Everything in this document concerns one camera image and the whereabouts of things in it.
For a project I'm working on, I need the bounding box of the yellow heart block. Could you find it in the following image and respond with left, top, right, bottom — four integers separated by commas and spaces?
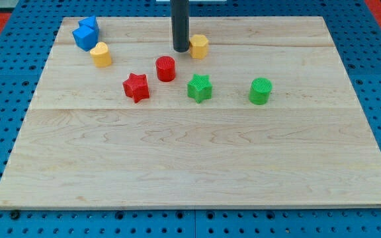
89, 42, 112, 67

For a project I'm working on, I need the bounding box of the blue cube block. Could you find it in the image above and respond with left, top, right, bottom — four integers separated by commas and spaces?
72, 25, 99, 51

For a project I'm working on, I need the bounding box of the green star block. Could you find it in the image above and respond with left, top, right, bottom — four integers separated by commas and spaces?
187, 74, 212, 103

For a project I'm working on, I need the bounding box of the red cylinder block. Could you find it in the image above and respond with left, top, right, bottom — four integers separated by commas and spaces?
155, 56, 176, 82

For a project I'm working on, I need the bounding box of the red star block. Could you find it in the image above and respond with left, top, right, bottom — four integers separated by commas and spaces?
122, 73, 149, 103

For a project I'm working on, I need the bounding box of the light wooden board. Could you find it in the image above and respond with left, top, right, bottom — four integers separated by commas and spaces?
0, 17, 381, 210

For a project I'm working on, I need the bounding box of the green cylinder block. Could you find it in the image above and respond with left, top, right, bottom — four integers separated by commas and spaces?
248, 77, 273, 105

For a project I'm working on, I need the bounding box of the yellow hexagon block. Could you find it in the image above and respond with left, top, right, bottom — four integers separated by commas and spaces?
190, 34, 209, 60

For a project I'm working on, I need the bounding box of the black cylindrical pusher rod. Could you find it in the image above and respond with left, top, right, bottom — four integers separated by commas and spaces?
170, 0, 189, 53

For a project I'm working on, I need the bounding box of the blue angular block behind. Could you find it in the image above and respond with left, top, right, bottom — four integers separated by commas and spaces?
78, 15, 99, 34

